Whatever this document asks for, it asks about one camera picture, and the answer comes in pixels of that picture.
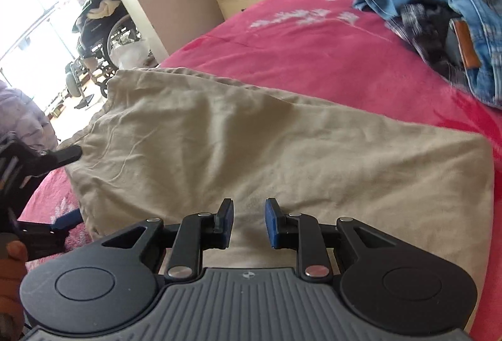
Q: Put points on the beige pants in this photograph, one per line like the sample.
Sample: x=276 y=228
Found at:
x=235 y=137

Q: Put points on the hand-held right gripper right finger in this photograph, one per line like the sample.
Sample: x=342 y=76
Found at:
x=272 y=223

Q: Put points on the person's left hand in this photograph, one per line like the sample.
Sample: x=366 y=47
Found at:
x=11 y=274

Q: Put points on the cream cloth bundle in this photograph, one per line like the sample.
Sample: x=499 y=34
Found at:
x=102 y=7

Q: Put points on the dark plaid garment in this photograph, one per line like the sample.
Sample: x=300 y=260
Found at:
x=423 y=35

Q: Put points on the red floral blanket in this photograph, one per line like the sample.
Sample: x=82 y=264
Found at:
x=313 y=51

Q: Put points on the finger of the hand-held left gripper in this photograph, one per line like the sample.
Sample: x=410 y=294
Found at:
x=64 y=156
x=66 y=222

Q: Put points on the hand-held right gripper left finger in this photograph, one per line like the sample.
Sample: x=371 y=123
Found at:
x=225 y=221

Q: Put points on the wheelchair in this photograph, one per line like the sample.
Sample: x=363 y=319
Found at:
x=94 y=31

